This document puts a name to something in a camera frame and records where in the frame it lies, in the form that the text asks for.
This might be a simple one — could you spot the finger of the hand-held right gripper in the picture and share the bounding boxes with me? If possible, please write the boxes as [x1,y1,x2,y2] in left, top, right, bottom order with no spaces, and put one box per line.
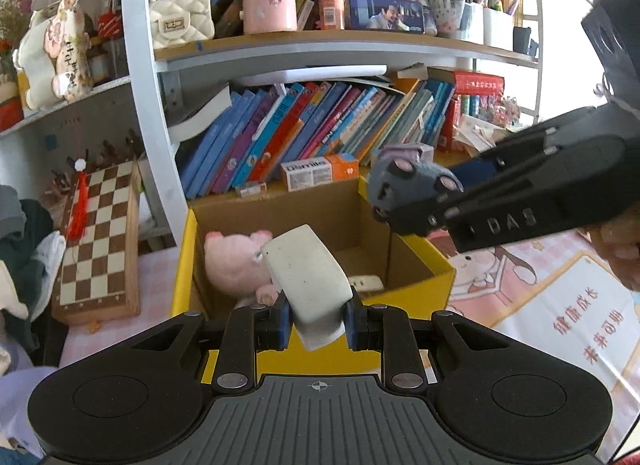
[452,104,626,186]
[372,137,626,239]

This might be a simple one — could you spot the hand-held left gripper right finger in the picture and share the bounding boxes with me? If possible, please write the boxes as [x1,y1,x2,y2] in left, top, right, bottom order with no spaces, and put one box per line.
[342,297,506,396]

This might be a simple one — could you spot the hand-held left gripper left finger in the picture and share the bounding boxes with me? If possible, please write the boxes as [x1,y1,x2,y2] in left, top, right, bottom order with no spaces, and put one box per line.
[125,289,292,396]

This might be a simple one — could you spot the grey toy car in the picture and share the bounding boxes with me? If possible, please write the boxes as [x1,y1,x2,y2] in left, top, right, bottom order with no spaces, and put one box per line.
[366,144,465,237]

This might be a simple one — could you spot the yellow cardboard box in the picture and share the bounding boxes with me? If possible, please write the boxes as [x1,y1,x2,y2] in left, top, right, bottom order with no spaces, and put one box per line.
[170,175,457,381]

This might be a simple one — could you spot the small white packet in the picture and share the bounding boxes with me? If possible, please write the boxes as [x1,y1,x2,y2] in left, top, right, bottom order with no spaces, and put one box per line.
[348,274,385,294]

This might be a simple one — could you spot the cream rectangular block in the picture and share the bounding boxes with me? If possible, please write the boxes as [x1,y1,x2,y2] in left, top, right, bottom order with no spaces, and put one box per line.
[260,225,353,352]

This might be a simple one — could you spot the pink plush pig toy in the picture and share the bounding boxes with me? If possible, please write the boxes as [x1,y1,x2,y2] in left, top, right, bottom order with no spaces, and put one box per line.
[204,229,281,307]

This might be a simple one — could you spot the person's right hand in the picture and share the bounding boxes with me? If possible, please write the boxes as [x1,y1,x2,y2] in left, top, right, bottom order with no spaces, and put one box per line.
[591,212,640,291]

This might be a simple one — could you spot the stack of papers and books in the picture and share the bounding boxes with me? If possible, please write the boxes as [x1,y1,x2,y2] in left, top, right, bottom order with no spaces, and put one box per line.
[440,115,523,153]

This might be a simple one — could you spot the colourful flower ornament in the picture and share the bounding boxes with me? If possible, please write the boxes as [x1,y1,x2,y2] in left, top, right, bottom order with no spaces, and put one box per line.
[480,95,522,126]

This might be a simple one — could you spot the red dictionary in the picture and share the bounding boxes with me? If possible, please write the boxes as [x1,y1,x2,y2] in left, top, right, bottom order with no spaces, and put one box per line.
[452,71,506,96]

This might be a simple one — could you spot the orange and white carton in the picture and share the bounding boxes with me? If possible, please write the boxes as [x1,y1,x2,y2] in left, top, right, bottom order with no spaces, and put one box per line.
[280,154,360,192]

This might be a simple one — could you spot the row of colourful books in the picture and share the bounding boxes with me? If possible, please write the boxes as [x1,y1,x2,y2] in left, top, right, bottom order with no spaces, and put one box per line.
[180,77,457,198]

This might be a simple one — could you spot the black cup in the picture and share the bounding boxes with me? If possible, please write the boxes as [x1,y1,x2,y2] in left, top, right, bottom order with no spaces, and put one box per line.
[512,26,540,56]

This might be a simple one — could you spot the white pen holder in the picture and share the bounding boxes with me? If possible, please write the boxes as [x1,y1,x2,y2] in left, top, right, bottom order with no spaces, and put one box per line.
[482,7,516,50]

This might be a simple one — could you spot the white lamp bar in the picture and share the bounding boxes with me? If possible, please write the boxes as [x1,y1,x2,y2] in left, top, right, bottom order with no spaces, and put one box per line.
[237,65,389,91]

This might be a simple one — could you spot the wooden chessboard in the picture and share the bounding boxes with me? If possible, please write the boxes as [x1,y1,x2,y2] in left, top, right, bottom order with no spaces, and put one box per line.
[51,157,142,327]

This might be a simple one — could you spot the thick grey book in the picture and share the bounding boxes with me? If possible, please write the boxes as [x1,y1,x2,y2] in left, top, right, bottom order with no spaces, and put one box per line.
[167,85,233,143]

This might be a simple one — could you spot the red tassel ornament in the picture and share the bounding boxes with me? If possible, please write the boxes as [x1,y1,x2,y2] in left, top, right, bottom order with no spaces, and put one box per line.
[66,159,92,242]

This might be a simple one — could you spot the pile of clothes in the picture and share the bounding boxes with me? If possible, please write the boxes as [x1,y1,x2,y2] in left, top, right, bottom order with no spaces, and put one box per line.
[0,185,68,465]

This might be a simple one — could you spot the white metal bookshelf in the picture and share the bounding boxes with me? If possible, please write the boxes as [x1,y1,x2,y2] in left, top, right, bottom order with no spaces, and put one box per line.
[120,0,546,251]

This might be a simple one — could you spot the white side shelf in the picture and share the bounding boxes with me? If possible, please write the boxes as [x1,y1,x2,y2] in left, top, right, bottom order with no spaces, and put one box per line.
[0,75,146,186]

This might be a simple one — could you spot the white quilted handbag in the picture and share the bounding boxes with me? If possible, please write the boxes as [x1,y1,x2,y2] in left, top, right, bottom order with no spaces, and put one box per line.
[148,0,216,43]

